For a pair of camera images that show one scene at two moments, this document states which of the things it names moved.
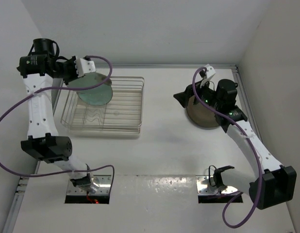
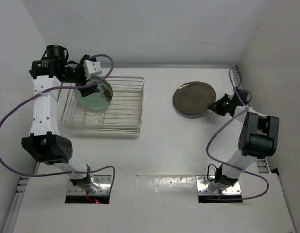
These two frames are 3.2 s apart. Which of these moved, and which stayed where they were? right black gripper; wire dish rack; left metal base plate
Moved: right black gripper
Stayed: left metal base plate; wire dish rack
